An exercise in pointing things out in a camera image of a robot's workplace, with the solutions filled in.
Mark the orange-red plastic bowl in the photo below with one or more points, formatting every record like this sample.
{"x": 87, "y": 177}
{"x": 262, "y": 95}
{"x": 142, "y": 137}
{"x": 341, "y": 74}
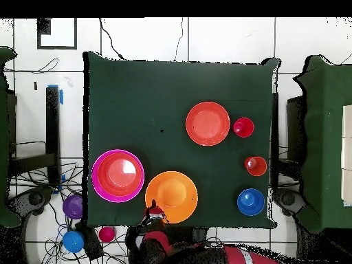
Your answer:
{"x": 208, "y": 123}
{"x": 119, "y": 174}

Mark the black power adapter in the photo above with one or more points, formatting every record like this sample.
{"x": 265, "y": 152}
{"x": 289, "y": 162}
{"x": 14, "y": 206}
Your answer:
{"x": 92, "y": 244}

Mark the small dark blue bowl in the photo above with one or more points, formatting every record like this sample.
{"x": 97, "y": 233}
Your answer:
{"x": 250, "y": 202}

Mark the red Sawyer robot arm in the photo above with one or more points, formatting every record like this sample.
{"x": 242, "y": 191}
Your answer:
{"x": 165, "y": 247}

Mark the large magenta plastic bowl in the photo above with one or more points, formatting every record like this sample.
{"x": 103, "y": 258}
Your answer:
{"x": 94, "y": 178}

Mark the black stand frame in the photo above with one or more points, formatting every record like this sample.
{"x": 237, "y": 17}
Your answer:
{"x": 52, "y": 132}

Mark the dark green table cloth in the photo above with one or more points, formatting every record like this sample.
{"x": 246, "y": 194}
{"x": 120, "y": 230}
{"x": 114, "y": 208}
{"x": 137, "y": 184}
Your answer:
{"x": 165, "y": 82}

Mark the neighbouring green cloth table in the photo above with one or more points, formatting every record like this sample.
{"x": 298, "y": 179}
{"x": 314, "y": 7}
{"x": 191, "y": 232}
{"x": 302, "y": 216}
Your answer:
{"x": 324, "y": 137}
{"x": 4, "y": 137}

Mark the small magenta plastic bowl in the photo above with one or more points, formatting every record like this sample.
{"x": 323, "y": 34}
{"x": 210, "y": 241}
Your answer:
{"x": 106, "y": 234}

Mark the orange plastic cup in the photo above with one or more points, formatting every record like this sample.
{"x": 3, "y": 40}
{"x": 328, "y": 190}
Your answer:
{"x": 256, "y": 166}

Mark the purple plastic bowl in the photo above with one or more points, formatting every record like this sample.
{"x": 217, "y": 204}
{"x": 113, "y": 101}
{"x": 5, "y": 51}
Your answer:
{"x": 73, "y": 206}

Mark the orange plastic bowl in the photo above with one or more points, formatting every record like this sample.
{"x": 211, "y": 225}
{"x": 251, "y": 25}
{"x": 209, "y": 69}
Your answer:
{"x": 176, "y": 189}

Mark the light blue plastic bowl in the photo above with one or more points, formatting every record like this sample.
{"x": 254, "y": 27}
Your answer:
{"x": 73, "y": 241}

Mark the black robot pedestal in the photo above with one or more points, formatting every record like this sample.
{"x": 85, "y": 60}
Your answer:
{"x": 192, "y": 233}

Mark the red plastic cup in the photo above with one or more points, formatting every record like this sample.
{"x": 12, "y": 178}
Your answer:
{"x": 243, "y": 127}

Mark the white panel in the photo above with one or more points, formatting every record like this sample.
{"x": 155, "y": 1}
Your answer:
{"x": 347, "y": 154}

